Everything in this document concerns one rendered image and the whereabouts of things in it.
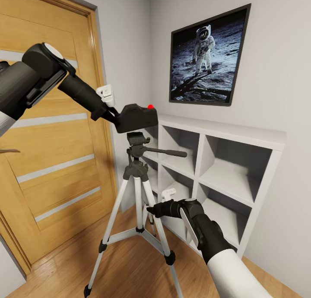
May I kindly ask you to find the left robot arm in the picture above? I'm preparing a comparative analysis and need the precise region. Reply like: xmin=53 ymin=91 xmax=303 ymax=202
xmin=0 ymin=42 xmax=120 ymax=138

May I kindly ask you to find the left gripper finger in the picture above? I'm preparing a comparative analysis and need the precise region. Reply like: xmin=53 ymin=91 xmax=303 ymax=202
xmin=106 ymin=105 xmax=118 ymax=115
xmin=101 ymin=110 xmax=120 ymax=125

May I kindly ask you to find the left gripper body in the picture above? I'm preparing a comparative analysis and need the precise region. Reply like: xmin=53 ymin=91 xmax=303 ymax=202
xmin=72 ymin=83 xmax=107 ymax=121

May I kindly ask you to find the camera tripod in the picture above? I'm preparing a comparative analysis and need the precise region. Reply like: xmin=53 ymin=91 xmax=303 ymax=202
xmin=84 ymin=132 xmax=187 ymax=298

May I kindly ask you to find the digital camera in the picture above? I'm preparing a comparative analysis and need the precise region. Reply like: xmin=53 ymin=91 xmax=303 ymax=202
xmin=114 ymin=103 xmax=158 ymax=133

